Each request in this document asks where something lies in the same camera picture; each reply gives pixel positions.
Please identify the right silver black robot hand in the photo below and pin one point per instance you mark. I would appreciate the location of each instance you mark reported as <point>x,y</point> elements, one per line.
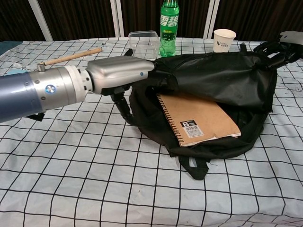
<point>281,50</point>

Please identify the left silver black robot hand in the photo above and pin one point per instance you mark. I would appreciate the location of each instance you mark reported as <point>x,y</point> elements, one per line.
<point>118,68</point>

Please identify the black backpack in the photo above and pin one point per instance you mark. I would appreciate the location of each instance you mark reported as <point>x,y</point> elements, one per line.
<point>213,71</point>

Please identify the brown spiral notebook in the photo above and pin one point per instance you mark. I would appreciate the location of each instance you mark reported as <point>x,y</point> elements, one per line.
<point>203,116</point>

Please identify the left blue silver robot arm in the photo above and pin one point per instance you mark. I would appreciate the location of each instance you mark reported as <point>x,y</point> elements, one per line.
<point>40,91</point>

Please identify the clear plastic container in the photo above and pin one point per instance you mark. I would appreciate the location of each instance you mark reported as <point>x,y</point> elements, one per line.
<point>144,45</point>

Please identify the wooden stick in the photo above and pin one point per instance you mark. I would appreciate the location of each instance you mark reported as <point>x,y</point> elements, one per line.
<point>71,56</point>

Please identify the white paper cup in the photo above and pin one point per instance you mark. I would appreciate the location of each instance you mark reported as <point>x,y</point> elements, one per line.
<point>223,41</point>

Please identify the green soda bottle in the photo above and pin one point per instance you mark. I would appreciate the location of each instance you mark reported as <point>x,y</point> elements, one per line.
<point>169,30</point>

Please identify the light blue foam cube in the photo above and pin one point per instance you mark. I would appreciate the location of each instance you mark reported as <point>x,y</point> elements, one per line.
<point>17,71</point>

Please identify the white black grid tablecloth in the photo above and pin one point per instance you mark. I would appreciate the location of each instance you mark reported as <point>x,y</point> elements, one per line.
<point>82,165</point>

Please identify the blue padded table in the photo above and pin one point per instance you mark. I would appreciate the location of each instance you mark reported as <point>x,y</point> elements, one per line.
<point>8,47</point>

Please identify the white partition frame post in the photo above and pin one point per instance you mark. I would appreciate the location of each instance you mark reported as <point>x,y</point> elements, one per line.
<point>41,21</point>
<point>117,19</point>
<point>210,19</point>

